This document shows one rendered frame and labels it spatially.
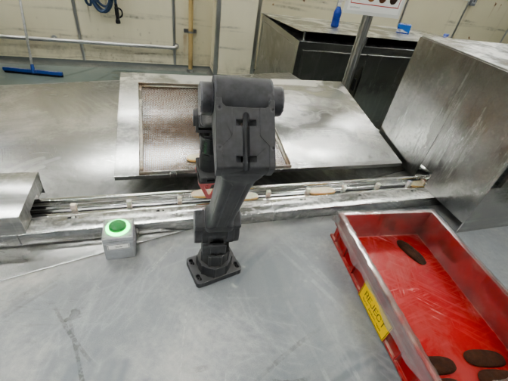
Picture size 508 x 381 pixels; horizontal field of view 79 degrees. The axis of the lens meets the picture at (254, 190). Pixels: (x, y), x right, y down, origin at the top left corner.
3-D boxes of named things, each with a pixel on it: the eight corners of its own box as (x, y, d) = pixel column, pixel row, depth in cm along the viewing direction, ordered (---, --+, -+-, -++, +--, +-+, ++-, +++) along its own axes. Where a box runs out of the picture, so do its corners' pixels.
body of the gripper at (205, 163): (217, 162, 93) (218, 140, 88) (223, 182, 85) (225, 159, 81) (195, 162, 91) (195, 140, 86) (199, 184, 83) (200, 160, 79)
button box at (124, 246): (105, 270, 78) (97, 240, 71) (108, 246, 84) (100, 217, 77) (140, 265, 81) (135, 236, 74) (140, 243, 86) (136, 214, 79)
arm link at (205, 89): (201, 119, 38) (283, 122, 41) (200, 70, 37) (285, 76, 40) (190, 127, 79) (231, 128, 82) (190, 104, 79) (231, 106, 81)
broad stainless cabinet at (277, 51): (276, 148, 293) (300, 30, 230) (249, 101, 369) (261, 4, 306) (435, 144, 348) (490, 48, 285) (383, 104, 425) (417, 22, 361)
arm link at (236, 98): (207, 162, 33) (295, 162, 36) (202, 63, 38) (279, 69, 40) (193, 246, 74) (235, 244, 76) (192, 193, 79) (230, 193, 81)
